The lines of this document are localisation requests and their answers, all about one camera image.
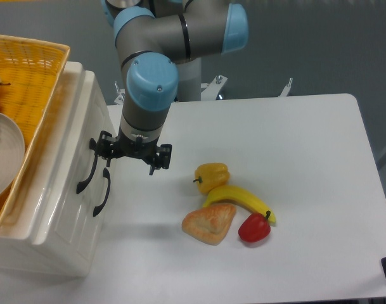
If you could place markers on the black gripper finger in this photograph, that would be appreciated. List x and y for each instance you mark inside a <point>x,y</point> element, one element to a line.
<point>160,158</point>
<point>105,146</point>

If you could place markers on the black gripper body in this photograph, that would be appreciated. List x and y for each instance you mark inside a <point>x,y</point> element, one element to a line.
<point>137,149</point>

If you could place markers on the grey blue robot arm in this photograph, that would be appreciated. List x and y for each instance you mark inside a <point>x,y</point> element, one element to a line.
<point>151,39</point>

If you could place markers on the white drawer cabinet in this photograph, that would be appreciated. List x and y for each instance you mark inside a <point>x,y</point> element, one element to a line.
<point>17,247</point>

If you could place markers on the yellow bell pepper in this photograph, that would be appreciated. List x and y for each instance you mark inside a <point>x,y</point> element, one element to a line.
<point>211,175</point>

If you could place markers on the yellow banana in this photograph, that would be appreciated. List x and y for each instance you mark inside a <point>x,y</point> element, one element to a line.
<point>241,197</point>

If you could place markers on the triangular pastry bread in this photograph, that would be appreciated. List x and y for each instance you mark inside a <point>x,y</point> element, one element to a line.
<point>211,224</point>

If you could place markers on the grey round plate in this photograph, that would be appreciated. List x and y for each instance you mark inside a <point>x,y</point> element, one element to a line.
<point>12,150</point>

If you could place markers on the yellow woven basket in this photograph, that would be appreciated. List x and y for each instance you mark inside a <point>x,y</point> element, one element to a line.
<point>33,68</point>

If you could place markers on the red bell pepper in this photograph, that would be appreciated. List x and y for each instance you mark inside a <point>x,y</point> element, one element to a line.
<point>255,228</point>

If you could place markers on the black lower drawer handle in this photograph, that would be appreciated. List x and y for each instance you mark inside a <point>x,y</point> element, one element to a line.
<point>99,208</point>

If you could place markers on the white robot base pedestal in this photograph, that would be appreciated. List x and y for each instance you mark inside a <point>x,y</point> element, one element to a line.
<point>190,79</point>

